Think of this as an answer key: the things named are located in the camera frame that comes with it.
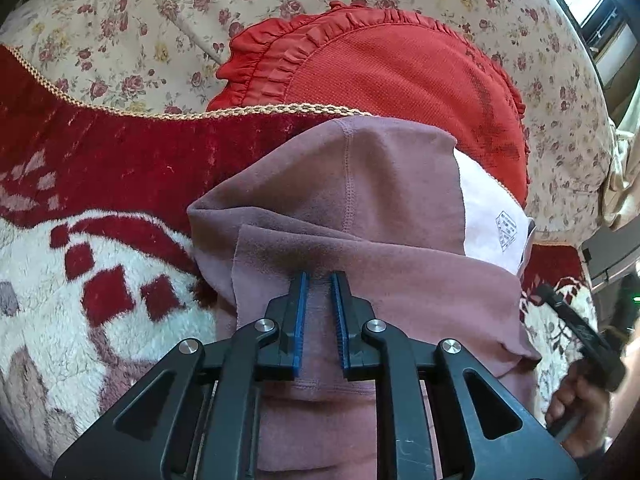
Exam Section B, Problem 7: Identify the beige knotted curtain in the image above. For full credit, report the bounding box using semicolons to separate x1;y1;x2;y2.
600;125;640;233

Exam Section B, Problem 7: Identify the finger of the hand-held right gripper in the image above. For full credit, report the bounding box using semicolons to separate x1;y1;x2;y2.
535;284;628;392

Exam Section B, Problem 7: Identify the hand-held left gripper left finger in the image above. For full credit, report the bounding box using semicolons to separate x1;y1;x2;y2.
50;271;308;480

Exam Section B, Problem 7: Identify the grey cabinet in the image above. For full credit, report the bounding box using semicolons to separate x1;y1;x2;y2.
580;230;640;286

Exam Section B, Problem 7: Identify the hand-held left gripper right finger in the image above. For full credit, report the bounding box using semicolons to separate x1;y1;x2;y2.
330;271;583;480

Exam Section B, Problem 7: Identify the red ruffled pillow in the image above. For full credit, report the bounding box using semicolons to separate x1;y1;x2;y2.
206;0;531;211

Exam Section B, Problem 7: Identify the red and white plush blanket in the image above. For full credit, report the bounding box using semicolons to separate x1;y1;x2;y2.
0;45;601;476

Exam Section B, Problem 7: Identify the person's right hand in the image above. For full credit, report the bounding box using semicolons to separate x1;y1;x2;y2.
545;375;612;458

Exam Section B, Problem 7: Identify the pink long-sleeved shirt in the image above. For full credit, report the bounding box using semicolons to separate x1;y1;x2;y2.
187;115;543;480

